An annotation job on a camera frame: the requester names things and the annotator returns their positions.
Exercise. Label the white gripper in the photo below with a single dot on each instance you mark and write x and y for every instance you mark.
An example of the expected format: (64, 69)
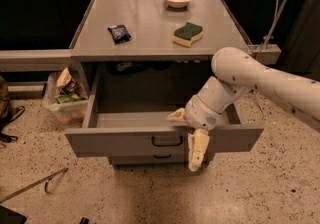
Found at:
(199, 115)

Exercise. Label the grey top drawer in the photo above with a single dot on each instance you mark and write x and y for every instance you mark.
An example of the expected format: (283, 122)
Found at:
(127, 112)

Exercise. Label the grey drawer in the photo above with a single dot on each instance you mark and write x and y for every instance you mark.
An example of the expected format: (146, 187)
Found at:
(127, 112)
(148, 159)

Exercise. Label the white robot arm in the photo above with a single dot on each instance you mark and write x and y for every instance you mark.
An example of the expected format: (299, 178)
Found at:
(235, 73)

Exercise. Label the grey bottom drawer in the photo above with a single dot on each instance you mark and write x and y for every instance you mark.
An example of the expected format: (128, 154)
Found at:
(148, 159)

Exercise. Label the grey drawer cabinet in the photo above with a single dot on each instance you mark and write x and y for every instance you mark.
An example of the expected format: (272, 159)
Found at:
(151, 24)

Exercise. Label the green yellow sponge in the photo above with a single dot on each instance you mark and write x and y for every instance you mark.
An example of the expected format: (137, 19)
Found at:
(188, 34)

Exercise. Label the dark blue snack packet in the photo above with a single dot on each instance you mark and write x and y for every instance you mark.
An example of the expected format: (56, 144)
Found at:
(119, 33)

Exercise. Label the clear plastic bin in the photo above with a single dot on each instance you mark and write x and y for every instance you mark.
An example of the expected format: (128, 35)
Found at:
(67, 111)

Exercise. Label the metal rod on floor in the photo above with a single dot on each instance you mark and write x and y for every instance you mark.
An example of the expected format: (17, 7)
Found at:
(32, 185)

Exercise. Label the snack bag in bin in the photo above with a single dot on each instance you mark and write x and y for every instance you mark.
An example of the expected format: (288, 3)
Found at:
(66, 84)

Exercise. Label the black object bottom left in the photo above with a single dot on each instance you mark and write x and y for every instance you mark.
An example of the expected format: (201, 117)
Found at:
(8, 216)

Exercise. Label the dark bag with straps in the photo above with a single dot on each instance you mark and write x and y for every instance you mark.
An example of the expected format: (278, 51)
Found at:
(8, 114)

